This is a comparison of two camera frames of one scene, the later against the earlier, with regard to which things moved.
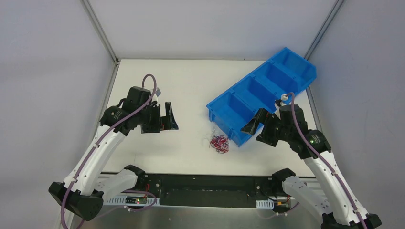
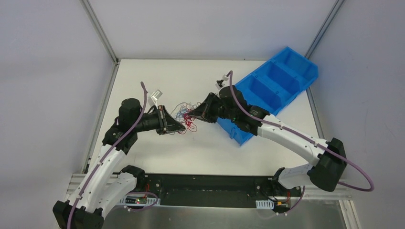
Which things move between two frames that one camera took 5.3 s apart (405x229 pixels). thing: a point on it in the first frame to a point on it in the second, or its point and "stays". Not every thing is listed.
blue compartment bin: [286, 72] stays
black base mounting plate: [242, 191] stays
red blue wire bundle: [220, 143] to [181, 112]
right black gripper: [265, 127] to [212, 106]
